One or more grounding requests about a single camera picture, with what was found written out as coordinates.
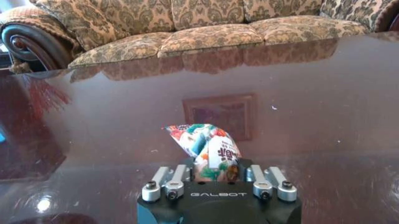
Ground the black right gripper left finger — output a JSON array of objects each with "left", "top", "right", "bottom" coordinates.
[{"left": 141, "top": 157, "right": 196, "bottom": 202}]

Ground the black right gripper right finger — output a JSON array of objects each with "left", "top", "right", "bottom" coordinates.
[{"left": 237, "top": 158, "right": 297, "bottom": 202}]

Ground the colourful printed snack wrapper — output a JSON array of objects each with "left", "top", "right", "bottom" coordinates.
[{"left": 161, "top": 123, "right": 242, "bottom": 182}]

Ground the floral patterned fabric sofa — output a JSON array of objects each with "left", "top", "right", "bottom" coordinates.
[{"left": 0, "top": 0, "right": 399, "bottom": 69}]

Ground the dark carved wooden sofa armrest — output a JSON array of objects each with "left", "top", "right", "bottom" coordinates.
[{"left": 0, "top": 21, "right": 66, "bottom": 72}]

